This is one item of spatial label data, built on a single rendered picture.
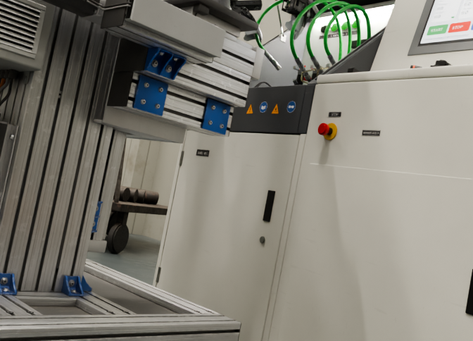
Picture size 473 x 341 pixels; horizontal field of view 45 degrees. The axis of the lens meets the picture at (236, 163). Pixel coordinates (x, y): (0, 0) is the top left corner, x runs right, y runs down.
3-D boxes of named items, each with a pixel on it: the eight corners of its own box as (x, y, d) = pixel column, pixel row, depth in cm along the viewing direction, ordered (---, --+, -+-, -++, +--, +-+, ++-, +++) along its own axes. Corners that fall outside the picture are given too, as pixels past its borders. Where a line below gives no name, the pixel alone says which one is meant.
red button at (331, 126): (313, 137, 167) (316, 120, 168) (322, 139, 170) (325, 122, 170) (326, 137, 163) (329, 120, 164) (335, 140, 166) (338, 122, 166)
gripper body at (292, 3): (280, 12, 218) (286, -18, 218) (295, 20, 223) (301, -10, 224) (294, 9, 212) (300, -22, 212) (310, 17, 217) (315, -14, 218)
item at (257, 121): (188, 129, 227) (196, 90, 228) (197, 131, 230) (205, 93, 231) (296, 133, 179) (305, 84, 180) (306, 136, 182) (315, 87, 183)
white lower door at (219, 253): (151, 298, 224) (184, 129, 228) (156, 299, 226) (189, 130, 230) (257, 353, 173) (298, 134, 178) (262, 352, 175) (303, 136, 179)
